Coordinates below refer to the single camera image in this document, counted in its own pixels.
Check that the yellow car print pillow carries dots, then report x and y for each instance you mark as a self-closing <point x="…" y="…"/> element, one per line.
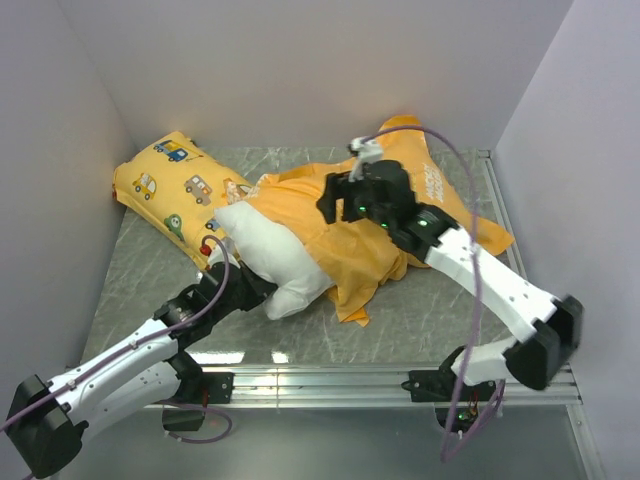
<point x="176" y="186"/>

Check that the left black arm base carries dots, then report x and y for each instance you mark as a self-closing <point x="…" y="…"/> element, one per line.
<point x="206" y="388"/>

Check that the orange Mickey Mouse pillowcase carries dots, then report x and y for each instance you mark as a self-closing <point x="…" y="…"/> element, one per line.
<point x="358" y="256"/>

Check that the right controller board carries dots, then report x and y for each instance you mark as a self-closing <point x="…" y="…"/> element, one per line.
<point x="463" y="419"/>

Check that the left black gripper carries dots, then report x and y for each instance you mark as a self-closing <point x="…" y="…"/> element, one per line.
<point x="259" y="287"/>

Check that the aluminium front rail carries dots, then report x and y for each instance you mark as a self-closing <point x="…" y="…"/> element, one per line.
<point x="307" y="387"/>

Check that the left black controller box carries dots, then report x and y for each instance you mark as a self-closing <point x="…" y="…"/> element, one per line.
<point x="182" y="420"/>

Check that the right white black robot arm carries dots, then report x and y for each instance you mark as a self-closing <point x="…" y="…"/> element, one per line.
<point x="545" y="330"/>

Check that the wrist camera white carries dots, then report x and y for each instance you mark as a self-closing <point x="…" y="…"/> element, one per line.
<point x="365" y="150"/>
<point x="212" y="250"/>

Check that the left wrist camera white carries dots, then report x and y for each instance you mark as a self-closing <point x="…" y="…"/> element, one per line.
<point x="212" y="250"/>

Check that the aluminium right side rail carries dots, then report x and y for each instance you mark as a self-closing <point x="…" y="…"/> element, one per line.
<point x="513" y="253"/>

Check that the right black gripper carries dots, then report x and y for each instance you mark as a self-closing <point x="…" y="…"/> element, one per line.
<point x="337" y="186"/>

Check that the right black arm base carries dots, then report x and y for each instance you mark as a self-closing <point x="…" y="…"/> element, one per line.
<point x="434" y="386"/>

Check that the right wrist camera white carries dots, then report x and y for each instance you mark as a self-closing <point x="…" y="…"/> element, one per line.
<point x="365" y="150"/>

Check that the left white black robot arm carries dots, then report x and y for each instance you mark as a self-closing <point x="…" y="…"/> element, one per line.
<point x="49" y="421"/>

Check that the white pillow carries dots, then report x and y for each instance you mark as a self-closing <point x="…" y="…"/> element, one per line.
<point x="276" y="255"/>

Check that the aluminium rail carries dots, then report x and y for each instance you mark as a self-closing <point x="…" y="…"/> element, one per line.
<point x="307" y="387"/>
<point x="513" y="253"/>

